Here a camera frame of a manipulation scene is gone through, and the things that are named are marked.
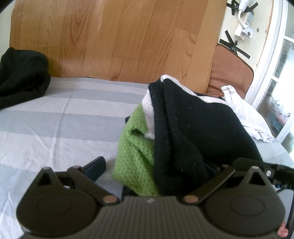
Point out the wood pattern vinyl sheet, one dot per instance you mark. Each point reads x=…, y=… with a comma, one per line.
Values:
x=129, y=41

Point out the black folded garment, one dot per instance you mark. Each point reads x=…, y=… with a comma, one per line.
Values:
x=24, y=76

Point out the white power strip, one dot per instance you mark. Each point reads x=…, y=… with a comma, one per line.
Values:
x=248, y=16

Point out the green black white knit sweater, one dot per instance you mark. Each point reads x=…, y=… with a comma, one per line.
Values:
x=176, y=140

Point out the brown cushion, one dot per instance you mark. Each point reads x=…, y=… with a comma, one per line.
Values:
x=228, y=69

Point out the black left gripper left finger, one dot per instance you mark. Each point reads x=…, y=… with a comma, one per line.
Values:
x=58, y=204

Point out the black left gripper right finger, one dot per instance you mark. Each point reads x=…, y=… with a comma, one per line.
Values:
x=241, y=201

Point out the white crumpled garment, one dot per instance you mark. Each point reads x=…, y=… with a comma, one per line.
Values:
x=254, y=124

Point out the white plug adapter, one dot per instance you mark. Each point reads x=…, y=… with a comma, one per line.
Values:
x=242, y=33

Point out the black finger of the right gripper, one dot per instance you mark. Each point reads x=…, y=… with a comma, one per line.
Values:
x=280, y=176

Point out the white window frame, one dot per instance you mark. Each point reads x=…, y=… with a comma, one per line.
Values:
x=272, y=94

